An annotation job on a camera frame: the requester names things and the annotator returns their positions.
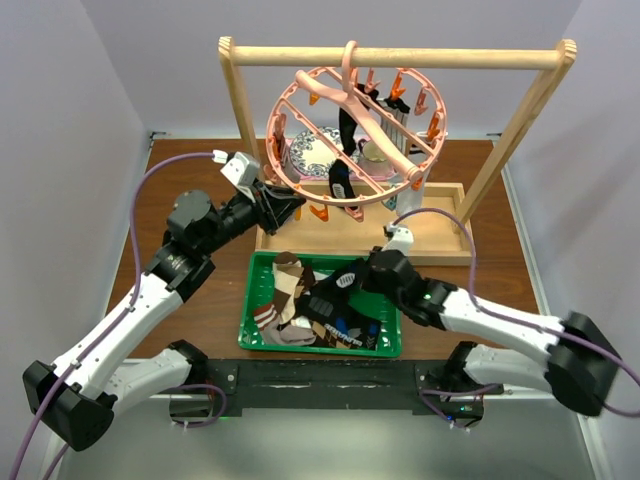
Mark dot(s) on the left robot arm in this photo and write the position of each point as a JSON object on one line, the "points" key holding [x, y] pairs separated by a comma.
{"points": [[71, 395]]}

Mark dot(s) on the grey sock with red stripes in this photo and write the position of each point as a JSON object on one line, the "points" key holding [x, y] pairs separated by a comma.
{"points": [[273, 331]]}

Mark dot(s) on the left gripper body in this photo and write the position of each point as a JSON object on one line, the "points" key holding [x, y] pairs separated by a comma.
{"points": [[257, 200]]}

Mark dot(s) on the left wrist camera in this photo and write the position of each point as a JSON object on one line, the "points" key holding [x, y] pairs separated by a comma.
{"points": [[240, 169]]}

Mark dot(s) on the pink round clip hanger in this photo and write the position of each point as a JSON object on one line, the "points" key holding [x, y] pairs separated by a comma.
{"points": [[425, 131]]}

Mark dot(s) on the floral ceramic plate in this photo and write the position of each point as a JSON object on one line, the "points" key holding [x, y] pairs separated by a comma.
{"points": [[310, 156]]}

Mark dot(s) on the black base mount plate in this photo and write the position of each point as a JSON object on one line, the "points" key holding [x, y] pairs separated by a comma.
{"points": [[335, 385]]}

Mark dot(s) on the black sock with blue logo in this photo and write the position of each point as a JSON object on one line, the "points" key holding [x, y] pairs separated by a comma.
{"points": [[334, 322]]}

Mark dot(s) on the pink cloth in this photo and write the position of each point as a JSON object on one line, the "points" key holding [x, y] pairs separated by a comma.
{"points": [[313, 159]]}

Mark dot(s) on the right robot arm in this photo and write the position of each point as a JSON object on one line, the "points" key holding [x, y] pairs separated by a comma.
{"points": [[569, 358]]}

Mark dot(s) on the green plastic tray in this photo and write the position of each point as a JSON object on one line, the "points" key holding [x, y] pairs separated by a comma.
{"points": [[260, 290]]}

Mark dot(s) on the wooden hanging rack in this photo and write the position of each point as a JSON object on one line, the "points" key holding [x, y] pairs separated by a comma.
{"points": [[440, 226]]}

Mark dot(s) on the orange clothespin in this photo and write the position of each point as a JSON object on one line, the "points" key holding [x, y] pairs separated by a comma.
{"points": [[320, 213]]}

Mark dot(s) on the brown and cream sock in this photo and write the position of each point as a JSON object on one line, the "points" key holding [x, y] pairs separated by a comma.
{"points": [[291, 280]]}

